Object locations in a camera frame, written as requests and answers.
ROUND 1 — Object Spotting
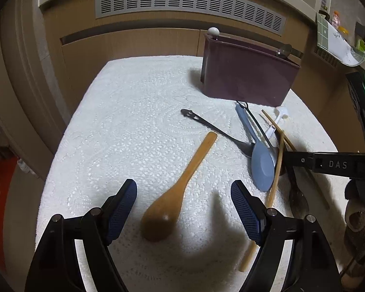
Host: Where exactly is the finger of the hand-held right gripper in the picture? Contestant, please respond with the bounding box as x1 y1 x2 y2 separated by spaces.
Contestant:
283 150 365 179

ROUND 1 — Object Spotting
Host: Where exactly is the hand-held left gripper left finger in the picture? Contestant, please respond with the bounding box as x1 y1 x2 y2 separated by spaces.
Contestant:
24 179 138 292

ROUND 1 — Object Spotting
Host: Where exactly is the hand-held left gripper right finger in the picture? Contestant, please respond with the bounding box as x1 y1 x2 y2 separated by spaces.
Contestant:
230 179 343 292

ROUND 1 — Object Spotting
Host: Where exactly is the dark wooden spoon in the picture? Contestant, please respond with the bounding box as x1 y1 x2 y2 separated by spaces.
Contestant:
287 166 310 219

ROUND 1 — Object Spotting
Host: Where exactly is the light wooden rice spoon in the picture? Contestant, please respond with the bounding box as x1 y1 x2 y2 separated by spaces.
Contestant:
140 131 218 242

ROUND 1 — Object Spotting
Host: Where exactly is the wooden chopstick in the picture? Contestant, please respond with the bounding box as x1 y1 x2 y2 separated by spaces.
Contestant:
238 131 285 273
261 109 330 210

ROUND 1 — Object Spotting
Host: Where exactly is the blue-grey plastic spoon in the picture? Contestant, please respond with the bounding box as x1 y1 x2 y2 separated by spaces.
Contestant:
235 103 276 193

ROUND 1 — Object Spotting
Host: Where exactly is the white plastic spoon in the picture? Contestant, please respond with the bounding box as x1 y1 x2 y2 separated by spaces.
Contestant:
266 106 289 136

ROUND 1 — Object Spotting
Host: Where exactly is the thin black wire-handled utensil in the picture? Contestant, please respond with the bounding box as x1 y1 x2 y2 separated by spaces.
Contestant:
236 100 276 148

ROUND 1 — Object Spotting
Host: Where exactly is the black metal spoon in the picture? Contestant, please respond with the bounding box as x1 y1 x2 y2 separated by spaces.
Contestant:
181 109 256 159

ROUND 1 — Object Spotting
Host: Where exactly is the maroon utensil holder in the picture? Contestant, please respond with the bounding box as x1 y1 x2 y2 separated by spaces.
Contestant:
200 32 301 106

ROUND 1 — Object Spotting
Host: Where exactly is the person's right hand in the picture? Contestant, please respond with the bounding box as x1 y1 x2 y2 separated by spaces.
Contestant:
344 180 365 260

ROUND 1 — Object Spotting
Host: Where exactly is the small grey vent grille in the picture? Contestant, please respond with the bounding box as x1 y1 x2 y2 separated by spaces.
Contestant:
313 44 341 67

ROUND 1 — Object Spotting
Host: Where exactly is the white dish tray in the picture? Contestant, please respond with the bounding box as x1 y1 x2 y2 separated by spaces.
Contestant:
316 12 365 67

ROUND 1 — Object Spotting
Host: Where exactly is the white lace tablecloth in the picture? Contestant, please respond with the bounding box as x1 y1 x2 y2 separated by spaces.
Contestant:
36 55 353 292

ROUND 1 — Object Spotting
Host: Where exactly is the wooden cabinet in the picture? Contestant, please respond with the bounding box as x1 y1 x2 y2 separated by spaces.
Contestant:
38 3 311 67

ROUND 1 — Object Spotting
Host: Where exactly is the long grey vent grille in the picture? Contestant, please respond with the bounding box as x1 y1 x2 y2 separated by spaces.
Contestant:
94 0 287 35

